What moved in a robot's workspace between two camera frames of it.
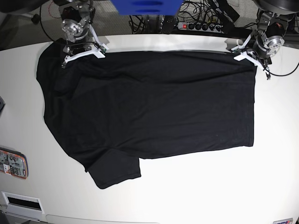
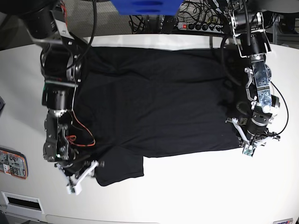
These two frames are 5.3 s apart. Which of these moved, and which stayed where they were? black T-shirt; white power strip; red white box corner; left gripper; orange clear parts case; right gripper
Moved: left gripper; right gripper
Stayed: white power strip; red white box corner; orange clear parts case; black T-shirt
